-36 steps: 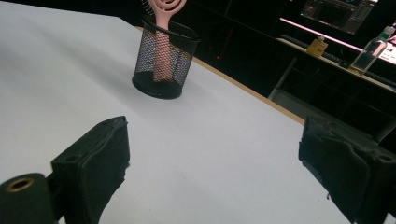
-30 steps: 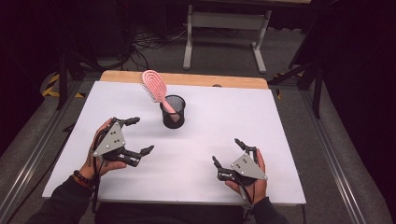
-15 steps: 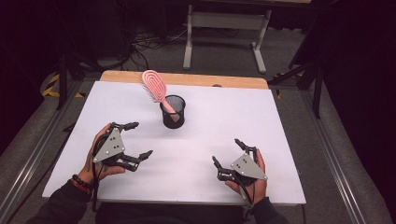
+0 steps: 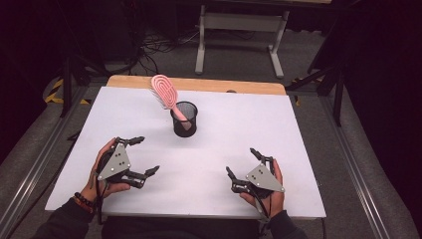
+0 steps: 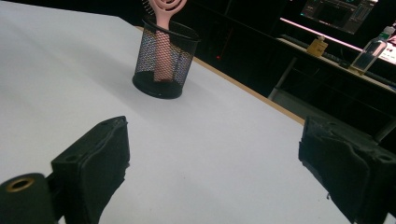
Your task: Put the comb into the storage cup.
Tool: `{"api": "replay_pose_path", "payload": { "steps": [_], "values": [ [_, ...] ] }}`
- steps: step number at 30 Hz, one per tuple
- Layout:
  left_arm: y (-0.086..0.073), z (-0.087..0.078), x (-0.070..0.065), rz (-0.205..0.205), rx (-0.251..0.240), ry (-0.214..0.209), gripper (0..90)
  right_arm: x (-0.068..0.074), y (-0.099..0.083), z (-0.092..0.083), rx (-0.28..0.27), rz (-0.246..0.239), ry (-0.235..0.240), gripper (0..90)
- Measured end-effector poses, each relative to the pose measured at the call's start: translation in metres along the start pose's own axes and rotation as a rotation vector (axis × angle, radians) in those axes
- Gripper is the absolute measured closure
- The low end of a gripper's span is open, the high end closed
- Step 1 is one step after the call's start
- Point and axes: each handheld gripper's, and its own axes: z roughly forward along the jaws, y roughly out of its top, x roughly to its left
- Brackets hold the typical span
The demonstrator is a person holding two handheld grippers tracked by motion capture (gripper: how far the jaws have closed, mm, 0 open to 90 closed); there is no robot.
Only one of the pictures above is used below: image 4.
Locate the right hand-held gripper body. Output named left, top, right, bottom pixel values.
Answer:
left=232, top=155, right=287, bottom=200

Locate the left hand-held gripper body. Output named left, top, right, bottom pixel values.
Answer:
left=96, top=138, right=133, bottom=187

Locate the black mesh pen holder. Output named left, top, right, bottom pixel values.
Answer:
left=169, top=101, right=199, bottom=138

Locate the pink hairbrush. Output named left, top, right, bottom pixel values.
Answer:
left=150, top=74, right=193, bottom=131

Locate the person's right hand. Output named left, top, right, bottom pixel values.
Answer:
left=239, top=158, right=287, bottom=219

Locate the person's left hand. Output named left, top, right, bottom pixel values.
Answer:
left=80, top=137, right=132, bottom=203

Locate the white table sheet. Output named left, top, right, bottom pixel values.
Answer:
left=44, top=86, right=327, bottom=220

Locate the person's lap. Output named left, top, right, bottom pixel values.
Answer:
left=100, top=215, right=268, bottom=239

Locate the yellow black hazard tape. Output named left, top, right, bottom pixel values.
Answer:
left=44, top=78, right=92, bottom=106
left=291, top=77, right=324, bottom=108

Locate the black tripod stand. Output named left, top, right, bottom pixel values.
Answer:
left=286, top=49, right=345, bottom=127
left=59, top=54, right=112, bottom=120

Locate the beaded bracelet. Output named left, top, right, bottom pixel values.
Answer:
left=72, top=191, right=98, bottom=214

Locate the aluminium floor rail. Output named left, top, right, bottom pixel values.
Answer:
left=0, top=85, right=88, bottom=237
left=318, top=95, right=392, bottom=239

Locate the bundle of floor cables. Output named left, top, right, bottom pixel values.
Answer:
left=130, top=28, right=202, bottom=77

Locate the grey metal table frame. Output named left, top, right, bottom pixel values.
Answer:
left=194, top=3, right=291, bottom=80

